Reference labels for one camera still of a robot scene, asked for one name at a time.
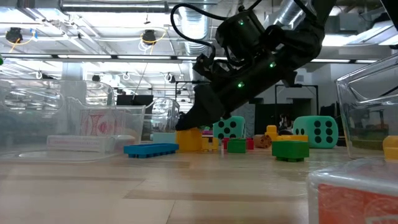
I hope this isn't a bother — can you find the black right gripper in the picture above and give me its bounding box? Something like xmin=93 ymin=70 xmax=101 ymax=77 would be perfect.
xmin=175 ymin=54 xmax=299 ymax=132

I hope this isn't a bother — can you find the yellow toy building block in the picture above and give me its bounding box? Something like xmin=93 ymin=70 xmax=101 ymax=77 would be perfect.
xmin=276 ymin=134 xmax=309 ymax=142
xmin=175 ymin=127 xmax=203 ymax=153

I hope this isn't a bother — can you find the teal foam die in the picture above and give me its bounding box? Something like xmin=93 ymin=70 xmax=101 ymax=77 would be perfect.
xmin=292 ymin=116 xmax=339 ymax=149
xmin=213 ymin=116 xmax=246 ymax=141

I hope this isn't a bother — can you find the dark green long brick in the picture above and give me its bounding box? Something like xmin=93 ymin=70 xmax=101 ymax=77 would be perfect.
xmin=226 ymin=138 xmax=248 ymax=154

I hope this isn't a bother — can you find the red studded brick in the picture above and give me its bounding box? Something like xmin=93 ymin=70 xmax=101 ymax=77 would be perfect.
xmin=221 ymin=138 xmax=255 ymax=151

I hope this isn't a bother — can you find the brown wooden cylinder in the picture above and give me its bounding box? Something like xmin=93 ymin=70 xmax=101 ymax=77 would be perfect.
xmin=253 ymin=134 xmax=273 ymax=149

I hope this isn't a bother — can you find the red and white card deck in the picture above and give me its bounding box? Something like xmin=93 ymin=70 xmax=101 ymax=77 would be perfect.
xmin=77 ymin=108 xmax=127 ymax=138

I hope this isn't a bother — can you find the pink playing card deck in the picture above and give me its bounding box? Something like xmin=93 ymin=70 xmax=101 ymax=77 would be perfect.
xmin=46 ymin=134 xmax=108 ymax=153

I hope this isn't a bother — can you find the large yellow building block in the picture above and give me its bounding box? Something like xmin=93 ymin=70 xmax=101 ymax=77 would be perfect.
xmin=382 ymin=135 xmax=398 ymax=161

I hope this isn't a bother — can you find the pale teal small block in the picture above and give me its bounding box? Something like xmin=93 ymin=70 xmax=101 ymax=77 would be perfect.
xmin=152 ymin=133 xmax=177 ymax=144

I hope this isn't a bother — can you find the blue flat studded plate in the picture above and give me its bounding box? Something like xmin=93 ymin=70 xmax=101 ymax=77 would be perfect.
xmin=123 ymin=142 xmax=180 ymax=159

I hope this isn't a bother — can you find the black monitor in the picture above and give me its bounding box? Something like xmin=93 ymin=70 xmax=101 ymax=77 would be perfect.
xmin=116 ymin=95 xmax=154 ymax=106

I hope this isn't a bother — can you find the small yellow single-stud block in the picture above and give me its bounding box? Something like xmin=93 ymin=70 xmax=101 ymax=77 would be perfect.
xmin=266 ymin=124 xmax=278 ymax=141

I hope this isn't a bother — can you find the person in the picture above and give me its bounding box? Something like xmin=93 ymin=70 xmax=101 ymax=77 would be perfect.
xmin=278 ymin=113 xmax=293 ymax=134

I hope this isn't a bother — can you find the small dark green brick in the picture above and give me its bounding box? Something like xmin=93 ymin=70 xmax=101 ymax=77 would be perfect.
xmin=271 ymin=140 xmax=310 ymax=163

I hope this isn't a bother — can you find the bright ceiling light panel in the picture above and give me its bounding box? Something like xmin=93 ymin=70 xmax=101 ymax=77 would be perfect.
xmin=322 ymin=32 xmax=358 ymax=47

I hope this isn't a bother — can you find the narrow clear plastic bin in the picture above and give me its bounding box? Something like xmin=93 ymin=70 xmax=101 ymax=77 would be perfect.
xmin=0 ymin=78 xmax=147 ymax=163

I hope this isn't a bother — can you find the orange playing card deck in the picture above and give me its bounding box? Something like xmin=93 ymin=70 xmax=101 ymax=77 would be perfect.
xmin=306 ymin=158 xmax=398 ymax=224

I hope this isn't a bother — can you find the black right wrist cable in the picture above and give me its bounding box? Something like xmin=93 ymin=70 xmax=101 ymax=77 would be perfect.
xmin=170 ymin=2 xmax=240 ymax=60

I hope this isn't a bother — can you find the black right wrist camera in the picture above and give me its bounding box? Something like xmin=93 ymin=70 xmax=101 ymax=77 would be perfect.
xmin=215 ymin=10 xmax=271 ymax=66

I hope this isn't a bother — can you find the large silver round duct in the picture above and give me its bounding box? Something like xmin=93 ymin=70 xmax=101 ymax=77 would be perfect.
xmin=177 ymin=0 xmax=215 ymax=116

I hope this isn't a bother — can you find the black ceiling cable reel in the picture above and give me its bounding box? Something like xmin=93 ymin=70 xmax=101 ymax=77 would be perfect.
xmin=141 ymin=29 xmax=158 ymax=46
xmin=5 ymin=27 xmax=24 ymax=44

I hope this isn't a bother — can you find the ceiling light rail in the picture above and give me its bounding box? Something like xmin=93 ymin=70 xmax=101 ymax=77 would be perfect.
xmin=0 ymin=53 xmax=382 ymax=65

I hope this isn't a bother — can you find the narrow silver spiral duct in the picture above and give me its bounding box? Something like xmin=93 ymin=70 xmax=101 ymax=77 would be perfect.
xmin=267 ymin=0 xmax=315 ymax=29

